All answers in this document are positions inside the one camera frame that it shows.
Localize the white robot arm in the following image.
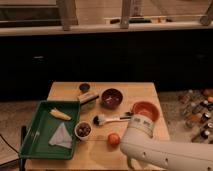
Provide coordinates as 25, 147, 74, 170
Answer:
120, 114, 213, 171

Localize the dark purple bowl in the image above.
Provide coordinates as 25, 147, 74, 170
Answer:
101, 88, 123, 109

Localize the orange bowl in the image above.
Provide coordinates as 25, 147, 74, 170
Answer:
131, 101, 160, 122

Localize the wooden block brush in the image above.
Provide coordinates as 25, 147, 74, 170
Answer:
77, 92, 99, 104

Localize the white cup with dark contents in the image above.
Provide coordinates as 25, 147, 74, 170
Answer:
74, 121, 92, 141

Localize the yellow corn cob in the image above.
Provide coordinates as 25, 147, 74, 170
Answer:
50, 109, 71, 121

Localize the grey folded cloth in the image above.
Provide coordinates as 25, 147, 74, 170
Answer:
49, 123, 72, 149

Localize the green plastic tray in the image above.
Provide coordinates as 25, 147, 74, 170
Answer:
19, 101, 80, 160

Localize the green chili pepper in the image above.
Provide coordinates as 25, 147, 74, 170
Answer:
127, 157, 134, 170

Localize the spice jar rack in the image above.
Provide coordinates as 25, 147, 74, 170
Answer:
178, 90, 213, 143

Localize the white handled brush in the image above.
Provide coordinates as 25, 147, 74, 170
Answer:
93, 112, 133, 126

